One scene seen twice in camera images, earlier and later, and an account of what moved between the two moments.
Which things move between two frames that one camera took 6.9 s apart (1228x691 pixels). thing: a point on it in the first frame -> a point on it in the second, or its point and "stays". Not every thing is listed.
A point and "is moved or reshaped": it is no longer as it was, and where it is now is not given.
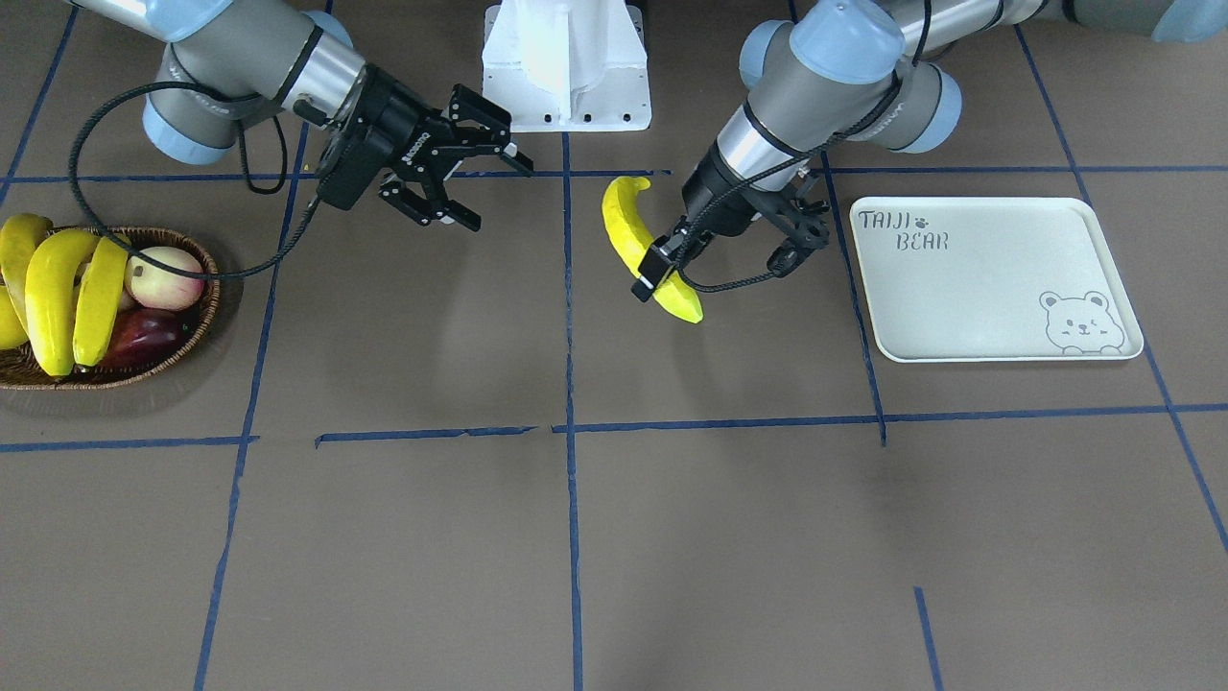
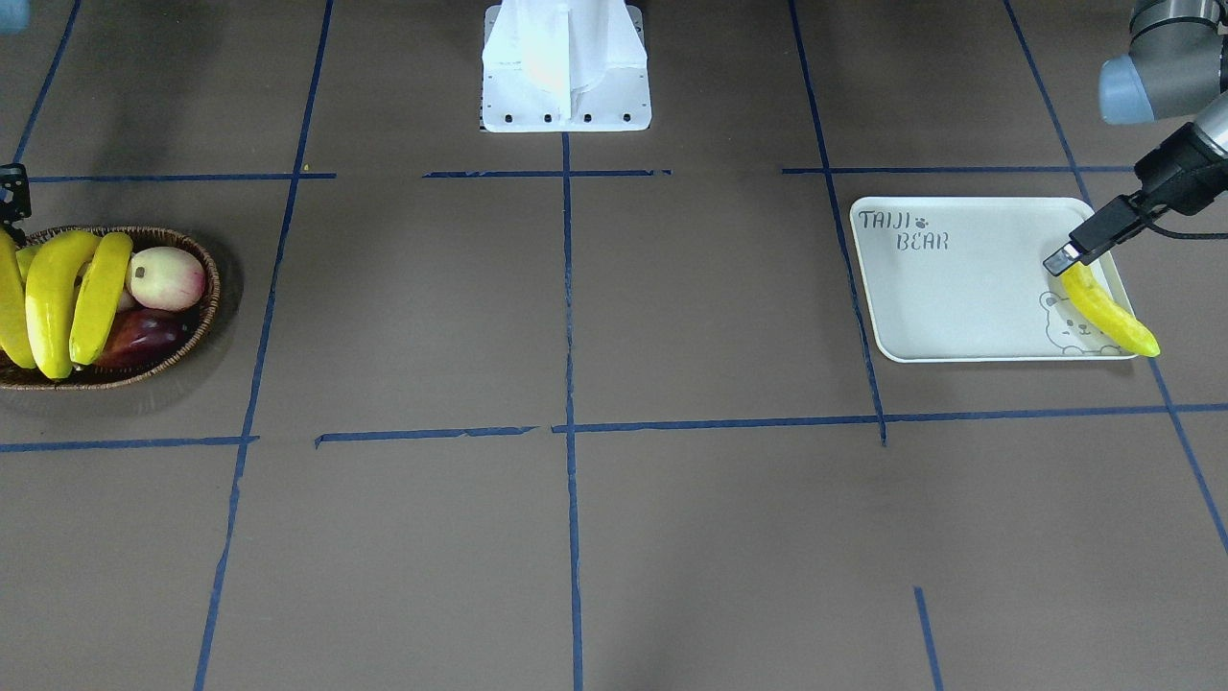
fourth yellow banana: (99, 301) stays
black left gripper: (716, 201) -> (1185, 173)
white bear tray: (991, 279) stays
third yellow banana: (50, 284) stays
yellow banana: (20, 235) is moved or reshaped
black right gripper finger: (480, 128) -> (15, 202)
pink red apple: (161, 288) stays
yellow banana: (622, 211) -> (1086, 293)
